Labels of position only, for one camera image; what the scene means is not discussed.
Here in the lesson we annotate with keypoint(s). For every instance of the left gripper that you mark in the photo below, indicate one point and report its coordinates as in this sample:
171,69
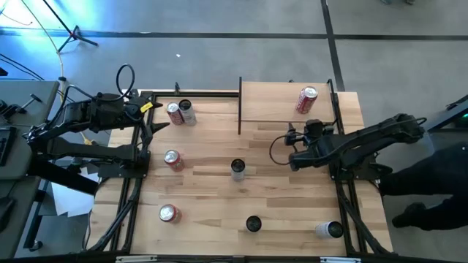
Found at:
137,109

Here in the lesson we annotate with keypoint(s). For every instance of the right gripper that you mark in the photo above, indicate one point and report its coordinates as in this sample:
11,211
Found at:
311,144

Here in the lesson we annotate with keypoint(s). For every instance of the red Coca-Cola can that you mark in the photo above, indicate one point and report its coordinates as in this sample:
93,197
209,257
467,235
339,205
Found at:
176,117
305,104

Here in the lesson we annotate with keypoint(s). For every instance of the white Celsius Arctic Vibe can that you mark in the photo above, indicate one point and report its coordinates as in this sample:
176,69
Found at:
188,117
238,173

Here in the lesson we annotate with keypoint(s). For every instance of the white slim can black lid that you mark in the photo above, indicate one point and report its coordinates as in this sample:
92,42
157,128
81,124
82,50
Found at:
323,230

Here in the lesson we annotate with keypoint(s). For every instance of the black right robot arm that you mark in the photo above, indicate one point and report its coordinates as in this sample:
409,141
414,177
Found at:
365,142

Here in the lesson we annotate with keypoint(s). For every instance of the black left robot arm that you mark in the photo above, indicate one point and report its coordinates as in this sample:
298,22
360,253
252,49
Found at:
91,151

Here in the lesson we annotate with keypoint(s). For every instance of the yellow tag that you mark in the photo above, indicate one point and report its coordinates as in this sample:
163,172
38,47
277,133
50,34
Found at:
146,107

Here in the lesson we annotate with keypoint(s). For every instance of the black clamp knob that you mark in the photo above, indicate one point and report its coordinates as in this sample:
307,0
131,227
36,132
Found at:
177,87

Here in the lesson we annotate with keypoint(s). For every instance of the red Fanta strawberry can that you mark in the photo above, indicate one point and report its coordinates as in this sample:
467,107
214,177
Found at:
174,162

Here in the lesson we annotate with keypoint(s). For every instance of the red soda can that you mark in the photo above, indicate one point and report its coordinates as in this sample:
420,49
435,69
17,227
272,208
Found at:
170,215

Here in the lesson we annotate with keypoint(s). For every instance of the Celsius Tropical Vibe can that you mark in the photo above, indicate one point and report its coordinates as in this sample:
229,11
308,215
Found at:
253,223

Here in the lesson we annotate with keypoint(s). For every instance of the black desk beam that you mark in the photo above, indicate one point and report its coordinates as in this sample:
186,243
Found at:
62,177

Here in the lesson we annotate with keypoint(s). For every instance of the black tripod stand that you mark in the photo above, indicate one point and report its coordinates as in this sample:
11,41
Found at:
75,35

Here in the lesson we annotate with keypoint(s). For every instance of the white paper sheet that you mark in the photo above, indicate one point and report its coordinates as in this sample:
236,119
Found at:
69,199

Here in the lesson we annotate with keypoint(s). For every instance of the grey desk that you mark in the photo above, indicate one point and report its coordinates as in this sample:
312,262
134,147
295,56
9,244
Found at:
18,190
22,91

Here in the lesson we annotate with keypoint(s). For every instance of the black desk clamp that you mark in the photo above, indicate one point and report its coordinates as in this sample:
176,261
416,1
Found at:
16,107

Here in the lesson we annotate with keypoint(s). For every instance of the person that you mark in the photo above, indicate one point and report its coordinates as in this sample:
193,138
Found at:
438,171

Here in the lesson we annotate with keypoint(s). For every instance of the black stand green light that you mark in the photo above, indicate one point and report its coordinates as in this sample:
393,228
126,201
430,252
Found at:
449,117

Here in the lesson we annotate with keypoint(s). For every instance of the black keyboard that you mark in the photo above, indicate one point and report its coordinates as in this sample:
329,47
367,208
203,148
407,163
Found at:
5,146

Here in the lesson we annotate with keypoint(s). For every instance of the black desk leg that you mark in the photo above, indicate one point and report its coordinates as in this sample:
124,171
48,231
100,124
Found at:
34,226

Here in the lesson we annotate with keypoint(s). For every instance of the black computer mouse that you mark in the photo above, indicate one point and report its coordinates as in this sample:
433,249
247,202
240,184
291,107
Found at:
5,212

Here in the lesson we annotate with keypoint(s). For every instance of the wooden shelf black frame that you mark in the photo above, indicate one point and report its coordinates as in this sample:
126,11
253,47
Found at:
274,106

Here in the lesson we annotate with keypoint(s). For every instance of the black table frame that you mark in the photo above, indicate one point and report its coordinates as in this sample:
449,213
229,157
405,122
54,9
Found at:
197,94

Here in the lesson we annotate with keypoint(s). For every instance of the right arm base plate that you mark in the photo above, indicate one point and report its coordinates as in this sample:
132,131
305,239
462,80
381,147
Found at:
360,174

